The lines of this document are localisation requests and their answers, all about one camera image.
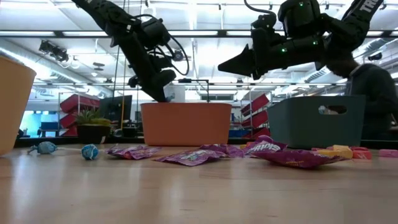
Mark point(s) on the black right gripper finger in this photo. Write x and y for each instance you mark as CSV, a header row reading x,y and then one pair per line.
x,y
242,56
244,69

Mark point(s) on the orange plastic bin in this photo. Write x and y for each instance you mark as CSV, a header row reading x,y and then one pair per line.
x,y
186,124

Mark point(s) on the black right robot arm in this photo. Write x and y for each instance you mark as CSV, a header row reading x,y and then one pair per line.
x,y
357,21

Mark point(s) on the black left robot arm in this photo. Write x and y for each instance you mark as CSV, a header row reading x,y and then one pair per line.
x,y
102,12

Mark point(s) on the purple Skittles candy bag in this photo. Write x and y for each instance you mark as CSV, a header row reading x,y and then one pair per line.
x,y
192,157
133,152
264,146
295,158
227,150

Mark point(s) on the pink Starburst candy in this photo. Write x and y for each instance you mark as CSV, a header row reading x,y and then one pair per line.
x,y
320,149

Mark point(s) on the white LED light bar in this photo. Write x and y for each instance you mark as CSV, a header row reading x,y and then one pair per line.
x,y
239,33
199,33
28,33
84,33

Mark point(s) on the red bin rack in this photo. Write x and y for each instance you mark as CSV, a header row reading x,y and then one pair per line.
x,y
77,104
256,104

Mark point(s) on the black background monitor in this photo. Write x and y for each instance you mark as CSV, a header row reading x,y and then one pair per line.
x,y
115,109

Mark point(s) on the small potted green plant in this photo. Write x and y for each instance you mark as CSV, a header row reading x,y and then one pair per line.
x,y
91,133

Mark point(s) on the teal plastic bin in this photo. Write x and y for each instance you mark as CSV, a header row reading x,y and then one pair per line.
x,y
295,127

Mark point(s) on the black ceiling speaker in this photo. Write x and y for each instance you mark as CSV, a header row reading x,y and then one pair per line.
x,y
374,56

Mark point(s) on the person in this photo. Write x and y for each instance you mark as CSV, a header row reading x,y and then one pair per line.
x,y
376,99

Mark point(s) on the yellow plastic bin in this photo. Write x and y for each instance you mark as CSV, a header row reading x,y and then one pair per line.
x,y
15,109

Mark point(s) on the black overhead frame bar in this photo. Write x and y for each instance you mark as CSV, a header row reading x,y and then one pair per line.
x,y
222,32

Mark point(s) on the black ceiling camera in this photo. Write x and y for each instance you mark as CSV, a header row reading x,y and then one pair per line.
x,y
178,56

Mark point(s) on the black background rail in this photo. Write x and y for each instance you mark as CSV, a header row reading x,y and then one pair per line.
x,y
280,84

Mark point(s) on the black aluminium table frame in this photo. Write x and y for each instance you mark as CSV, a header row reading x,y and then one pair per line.
x,y
46,142

